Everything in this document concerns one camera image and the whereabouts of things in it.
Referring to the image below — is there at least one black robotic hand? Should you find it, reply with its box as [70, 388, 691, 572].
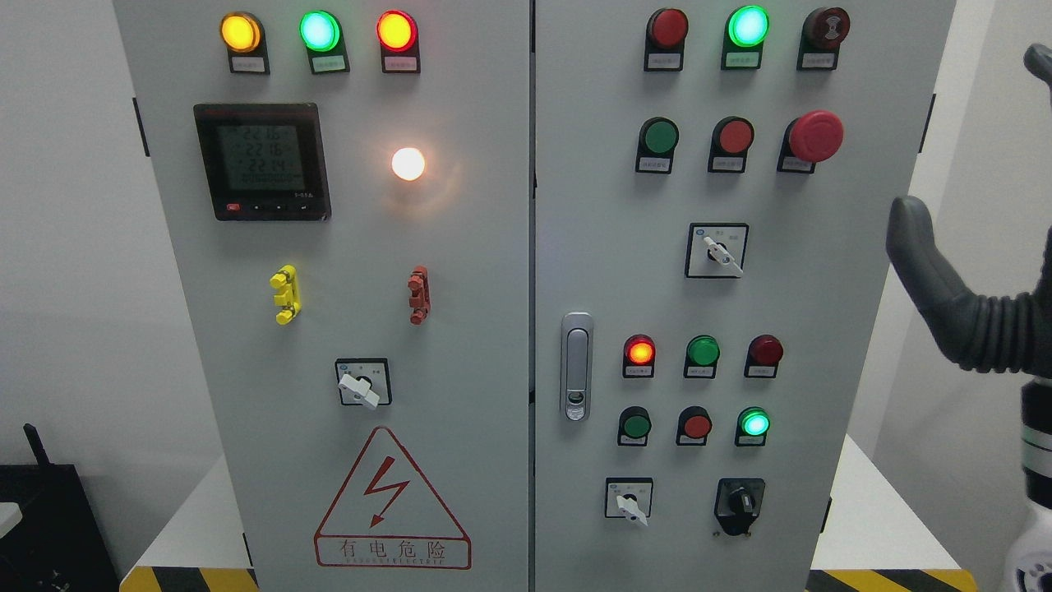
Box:
[884, 196, 1051, 385]

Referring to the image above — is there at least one grey rotary switch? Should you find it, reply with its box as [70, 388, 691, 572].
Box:
[685, 222, 749, 280]
[604, 477, 654, 527]

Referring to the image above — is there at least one green lit indicator lower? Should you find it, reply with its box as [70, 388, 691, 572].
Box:
[734, 407, 771, 447]

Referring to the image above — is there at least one red emergency stop button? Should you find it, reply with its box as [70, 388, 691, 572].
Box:
[777, 109, 845, 173]

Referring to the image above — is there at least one green indicator middle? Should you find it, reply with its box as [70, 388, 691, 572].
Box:
[683, 335, 721, 379]

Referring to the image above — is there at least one red push button lower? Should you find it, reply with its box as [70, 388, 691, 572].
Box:
[676, 405, 713, 446]

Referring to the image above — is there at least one red push button upper row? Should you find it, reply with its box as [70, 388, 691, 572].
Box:
[708, 116, 755, 173]

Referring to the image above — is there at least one dark red buzzer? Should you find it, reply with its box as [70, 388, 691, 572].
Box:
[796, 7, 851, 72]

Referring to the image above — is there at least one red lit indicator middle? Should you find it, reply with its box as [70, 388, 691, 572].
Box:
[621, 334, 655, 377]

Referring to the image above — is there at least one green push button lower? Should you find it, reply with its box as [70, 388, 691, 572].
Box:
[618, 405, 653, 447]

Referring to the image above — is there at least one green push button upper row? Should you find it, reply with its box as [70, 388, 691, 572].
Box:
[634, 117, 680, 173]

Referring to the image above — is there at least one green lit light top right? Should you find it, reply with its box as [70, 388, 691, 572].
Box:
[721, 4, 770, 72]

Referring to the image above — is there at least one dark red light top right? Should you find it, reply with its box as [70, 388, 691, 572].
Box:
[644, 7, 689, 72]

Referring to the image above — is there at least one grey electrical cabinet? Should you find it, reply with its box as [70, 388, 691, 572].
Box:
[113, 1, 955, 591]

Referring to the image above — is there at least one red terminal clip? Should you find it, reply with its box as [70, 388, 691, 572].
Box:
[407, 266, 431, 326]

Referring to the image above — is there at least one white glowing indicator light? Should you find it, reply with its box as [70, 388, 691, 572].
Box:
[390, 146, 426, 183]

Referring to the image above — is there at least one red electrical hazard sticker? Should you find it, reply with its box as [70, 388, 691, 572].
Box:
[313, 426, 471, 570]

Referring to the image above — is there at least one red indicator light top left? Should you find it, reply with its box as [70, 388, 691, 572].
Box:
[376, 11, 421, 74]

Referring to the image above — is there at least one yellow terminal clip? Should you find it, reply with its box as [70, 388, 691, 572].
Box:
[268, 265, 302, 326]

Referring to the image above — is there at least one green indicator light top left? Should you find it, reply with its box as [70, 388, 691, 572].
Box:
[299, 11, 350, 75]

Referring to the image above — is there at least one black digital power meter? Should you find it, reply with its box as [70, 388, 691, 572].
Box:
[194, 104, 331, 221]

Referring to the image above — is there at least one yellow indicator light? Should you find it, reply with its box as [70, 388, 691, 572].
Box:
[220, 11, 270, 75]

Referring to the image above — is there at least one black box with antenna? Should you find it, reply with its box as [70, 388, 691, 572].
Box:
[1, 423, 119, 591]

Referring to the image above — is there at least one black rotary switch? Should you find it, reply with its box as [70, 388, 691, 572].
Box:
[713, 479, 766, 536]

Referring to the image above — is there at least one silver door lock handle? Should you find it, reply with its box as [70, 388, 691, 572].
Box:
[559, 312, 594, 421]

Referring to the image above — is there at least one grey rotary switch left door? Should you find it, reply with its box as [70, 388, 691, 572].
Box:
[335, 358, 392, 409]

